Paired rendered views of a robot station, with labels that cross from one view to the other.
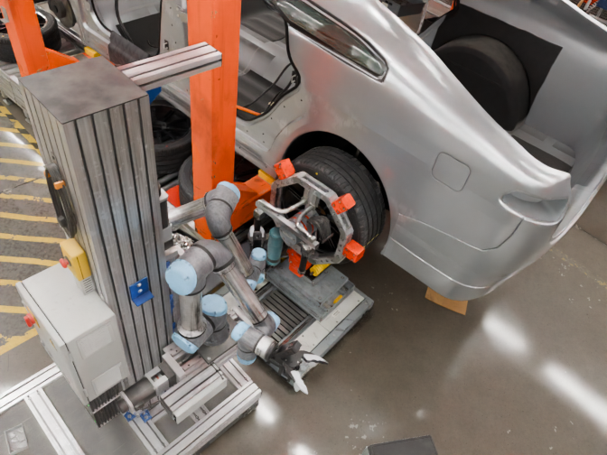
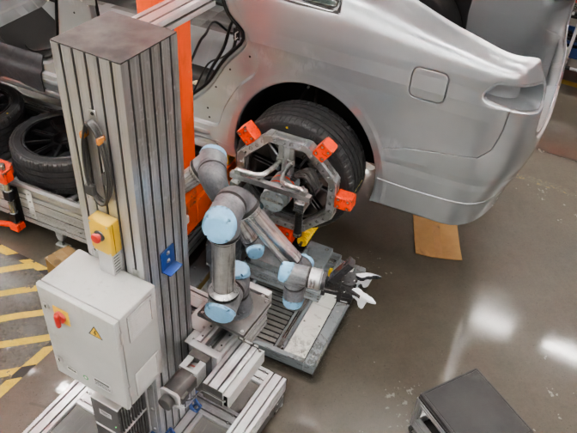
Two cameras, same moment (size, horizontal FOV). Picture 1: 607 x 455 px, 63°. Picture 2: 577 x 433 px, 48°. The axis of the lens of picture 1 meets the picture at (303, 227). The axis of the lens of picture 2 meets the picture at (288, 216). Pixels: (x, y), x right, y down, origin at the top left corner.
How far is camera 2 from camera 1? 0.81 m
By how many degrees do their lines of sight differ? 10
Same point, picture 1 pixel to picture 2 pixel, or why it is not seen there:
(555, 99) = (487, 16)
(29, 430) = not seen: outside the picture
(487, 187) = (468, 89)
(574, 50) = not seen: outside the picture
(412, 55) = not seen: outside the picture
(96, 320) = (138, 295)
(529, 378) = (547, 303)
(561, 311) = (554, 233)
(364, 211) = (346, 155)
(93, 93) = (128, 39)
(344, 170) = (314, 117)
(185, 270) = (225, 213)
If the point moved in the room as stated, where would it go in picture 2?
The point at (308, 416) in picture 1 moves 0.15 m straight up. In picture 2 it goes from (339, 399) to (343, 381)
